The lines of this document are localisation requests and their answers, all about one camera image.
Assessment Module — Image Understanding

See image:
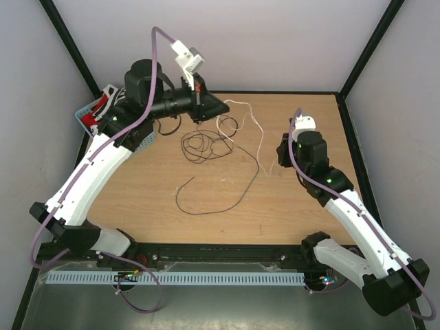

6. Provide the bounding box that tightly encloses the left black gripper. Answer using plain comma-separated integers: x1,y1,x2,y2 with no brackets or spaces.
146,72,229,124

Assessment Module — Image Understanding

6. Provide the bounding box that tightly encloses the dark brown wire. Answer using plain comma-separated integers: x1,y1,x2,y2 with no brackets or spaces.
175,146,261,216

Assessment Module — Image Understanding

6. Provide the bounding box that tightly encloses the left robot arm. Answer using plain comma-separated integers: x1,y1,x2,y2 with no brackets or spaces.
30,59,229,267

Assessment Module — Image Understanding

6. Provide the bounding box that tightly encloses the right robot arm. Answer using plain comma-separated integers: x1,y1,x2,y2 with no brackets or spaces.
276,131,430,316

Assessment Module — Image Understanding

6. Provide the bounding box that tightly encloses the light blue plastic basket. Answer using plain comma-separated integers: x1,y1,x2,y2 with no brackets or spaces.
75,102,157,154

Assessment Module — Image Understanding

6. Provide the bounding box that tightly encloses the black white striped cloth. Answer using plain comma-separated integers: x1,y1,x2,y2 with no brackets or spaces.
92,84,126,122

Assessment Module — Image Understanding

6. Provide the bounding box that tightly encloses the red cloth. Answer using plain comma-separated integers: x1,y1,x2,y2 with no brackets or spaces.
80,96,109,135

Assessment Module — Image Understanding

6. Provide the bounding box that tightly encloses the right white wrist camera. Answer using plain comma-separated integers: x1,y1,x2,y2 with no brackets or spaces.
294,115,316,133

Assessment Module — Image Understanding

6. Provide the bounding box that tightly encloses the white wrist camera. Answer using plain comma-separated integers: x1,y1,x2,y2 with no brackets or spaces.
294,115,316,133
171,40,205,75

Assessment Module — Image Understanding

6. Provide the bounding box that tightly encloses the black tangled wire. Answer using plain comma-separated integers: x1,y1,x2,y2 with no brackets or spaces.
181,115,239,164

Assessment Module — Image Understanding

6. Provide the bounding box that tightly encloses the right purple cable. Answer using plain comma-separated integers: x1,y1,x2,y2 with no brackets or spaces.
287,108,437,321

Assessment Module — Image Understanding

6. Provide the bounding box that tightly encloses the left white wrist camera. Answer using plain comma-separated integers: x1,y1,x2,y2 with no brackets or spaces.
171,40,205,75

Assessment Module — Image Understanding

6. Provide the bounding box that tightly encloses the light blue slotted cable duct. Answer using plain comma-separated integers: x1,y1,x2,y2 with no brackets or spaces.
45,271,304,287

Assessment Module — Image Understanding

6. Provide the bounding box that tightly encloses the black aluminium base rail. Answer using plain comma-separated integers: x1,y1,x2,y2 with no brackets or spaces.
36,243,330,272

